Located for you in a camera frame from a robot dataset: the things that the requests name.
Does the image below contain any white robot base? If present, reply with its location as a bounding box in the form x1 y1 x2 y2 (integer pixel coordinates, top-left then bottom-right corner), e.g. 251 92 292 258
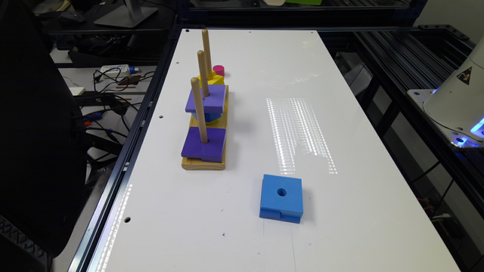
407 42 483 149

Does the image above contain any dark purple square block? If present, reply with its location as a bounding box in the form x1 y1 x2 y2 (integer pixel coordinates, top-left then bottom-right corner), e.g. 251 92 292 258
181 127 226 162

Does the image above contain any blue block under purple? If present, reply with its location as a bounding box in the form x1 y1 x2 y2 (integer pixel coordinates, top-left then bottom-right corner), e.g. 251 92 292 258
204 113 222 123

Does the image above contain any light purple square block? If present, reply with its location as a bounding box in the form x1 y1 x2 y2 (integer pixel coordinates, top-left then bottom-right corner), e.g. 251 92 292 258
185 85 226 113

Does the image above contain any yellow block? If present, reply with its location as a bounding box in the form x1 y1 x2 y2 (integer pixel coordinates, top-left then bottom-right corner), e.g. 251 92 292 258
208 70 225 85

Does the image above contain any magenta round block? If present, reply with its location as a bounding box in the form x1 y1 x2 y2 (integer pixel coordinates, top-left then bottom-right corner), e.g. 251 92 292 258
213 65 225 76

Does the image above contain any blue square block with hole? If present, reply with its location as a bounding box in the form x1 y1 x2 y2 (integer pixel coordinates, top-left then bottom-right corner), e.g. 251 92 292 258
259 175 303 224

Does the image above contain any middle wooden peg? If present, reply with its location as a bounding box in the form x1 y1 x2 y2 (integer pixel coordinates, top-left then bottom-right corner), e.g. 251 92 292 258
197 50 209 99

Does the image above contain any wooden peg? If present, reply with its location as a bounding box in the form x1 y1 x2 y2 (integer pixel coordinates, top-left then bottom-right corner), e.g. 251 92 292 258
191 77 208 144
197 50 209 99
202 29 213 80

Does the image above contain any wooden peg board base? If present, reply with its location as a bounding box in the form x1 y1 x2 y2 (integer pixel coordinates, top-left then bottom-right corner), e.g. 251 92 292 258
181 85 228 170

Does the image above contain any front wooden peg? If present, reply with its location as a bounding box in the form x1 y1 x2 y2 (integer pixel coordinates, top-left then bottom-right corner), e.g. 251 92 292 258
191 77 208 144

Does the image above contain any rear wooden peg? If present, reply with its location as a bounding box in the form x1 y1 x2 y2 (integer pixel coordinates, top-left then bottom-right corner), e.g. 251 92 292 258
202 29 213 80

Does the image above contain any white power strip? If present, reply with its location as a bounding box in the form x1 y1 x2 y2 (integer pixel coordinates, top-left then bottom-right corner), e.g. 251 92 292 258
100 64 141 77

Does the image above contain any silver monitor stand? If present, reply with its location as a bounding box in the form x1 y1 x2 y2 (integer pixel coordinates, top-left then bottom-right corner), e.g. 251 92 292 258
94 0 158 28

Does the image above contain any black office chair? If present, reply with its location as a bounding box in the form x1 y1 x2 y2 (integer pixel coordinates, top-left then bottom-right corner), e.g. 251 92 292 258
1 1 86 271

